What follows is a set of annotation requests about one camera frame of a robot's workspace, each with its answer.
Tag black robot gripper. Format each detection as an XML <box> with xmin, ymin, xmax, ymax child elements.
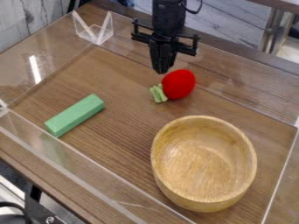
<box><xmin>131</xmin><ymin>19</ymin><xmax>200</xmax><ymax>74</ymax></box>

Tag red plush fruit green stem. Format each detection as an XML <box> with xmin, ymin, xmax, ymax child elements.
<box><xmin>149</xmin><ymin>69</ymin><xmax>196</xmax><ymax>103</ymax></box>

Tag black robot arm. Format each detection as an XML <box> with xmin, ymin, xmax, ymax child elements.
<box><xmin>131</xmin><ymin>0</ymin><xmax>203</xmax><ymax>74</ymax></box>

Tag green rectangular block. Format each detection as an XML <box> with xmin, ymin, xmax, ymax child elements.
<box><xmin>44</xmin><ymin>94</ymin><xmax>105</xmax><ymax>137</ymax></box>

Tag wooden bowl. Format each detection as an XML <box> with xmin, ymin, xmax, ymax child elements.
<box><xmin>151</xmin><ymin>115</ymin><xmax>257</xmax><ymax>213</ymax></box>

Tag clear acrylic enclosure walls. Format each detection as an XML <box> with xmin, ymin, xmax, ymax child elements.
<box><xmin>0</xmin><ymin>14</ymin><xmax>299</xmax><ymax>224</ymax></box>

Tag black table frame bracket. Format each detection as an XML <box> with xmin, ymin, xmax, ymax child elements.
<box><xmin>0</xmin><ymin>183</ymin><xmax>68</xmax><ymax>224</ymax></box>

